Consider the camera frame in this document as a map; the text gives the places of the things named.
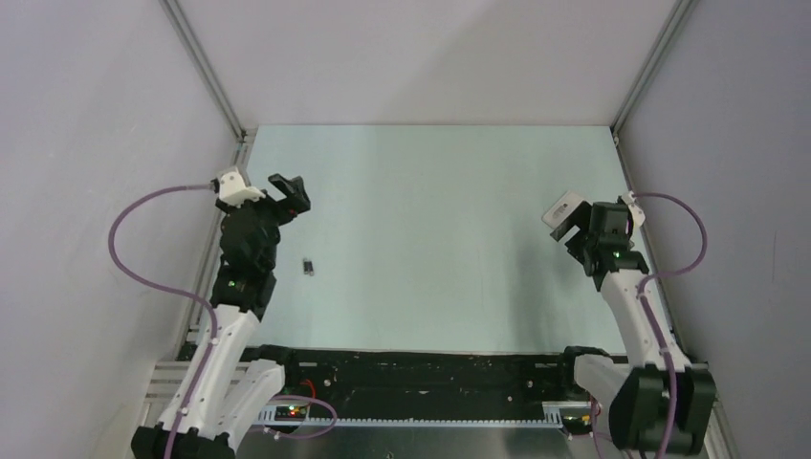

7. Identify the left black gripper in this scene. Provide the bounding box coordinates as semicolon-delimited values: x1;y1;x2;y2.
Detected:
217;174;309;270

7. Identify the white remote control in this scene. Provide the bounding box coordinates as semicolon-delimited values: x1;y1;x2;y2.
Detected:
541;190;588;230

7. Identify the small black battery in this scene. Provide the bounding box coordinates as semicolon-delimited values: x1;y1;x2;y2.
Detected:
302;258;315;276

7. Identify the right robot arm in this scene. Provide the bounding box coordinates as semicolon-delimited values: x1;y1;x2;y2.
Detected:
542;191;717;458

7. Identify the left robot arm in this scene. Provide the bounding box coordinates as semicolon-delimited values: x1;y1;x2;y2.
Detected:
130;168;311;458

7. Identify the right electronics board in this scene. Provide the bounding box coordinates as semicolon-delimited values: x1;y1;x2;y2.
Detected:
560;414;595;438

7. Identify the electronics board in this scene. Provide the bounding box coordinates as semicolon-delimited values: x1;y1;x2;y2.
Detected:
560;414;595;438
272;404;310;423

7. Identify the left electronics board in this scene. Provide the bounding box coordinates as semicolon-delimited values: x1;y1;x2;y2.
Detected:
272;404;310;423

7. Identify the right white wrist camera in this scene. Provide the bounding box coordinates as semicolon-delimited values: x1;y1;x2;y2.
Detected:
619;190;646;228

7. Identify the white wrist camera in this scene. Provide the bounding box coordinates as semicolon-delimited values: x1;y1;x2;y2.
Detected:
213;165;267;208
619;190;646;228

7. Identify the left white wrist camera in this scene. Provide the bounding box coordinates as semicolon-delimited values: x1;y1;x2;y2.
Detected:
213;165;267;208

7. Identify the left aluminium frame post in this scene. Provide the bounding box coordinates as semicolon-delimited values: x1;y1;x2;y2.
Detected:
158;0;247;142

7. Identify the aluminium frame post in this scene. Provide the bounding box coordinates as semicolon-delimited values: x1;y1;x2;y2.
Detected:
158;0;247;142
610;0;699;137

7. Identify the grey slotted cable duct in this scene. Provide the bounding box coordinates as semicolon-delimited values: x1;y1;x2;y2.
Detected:
252;405;563;429

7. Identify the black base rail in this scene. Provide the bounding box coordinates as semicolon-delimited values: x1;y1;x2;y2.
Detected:
238;344;589;424

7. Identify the right aluminium frame post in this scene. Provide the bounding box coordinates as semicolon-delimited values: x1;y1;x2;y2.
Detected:
610;0;699;137

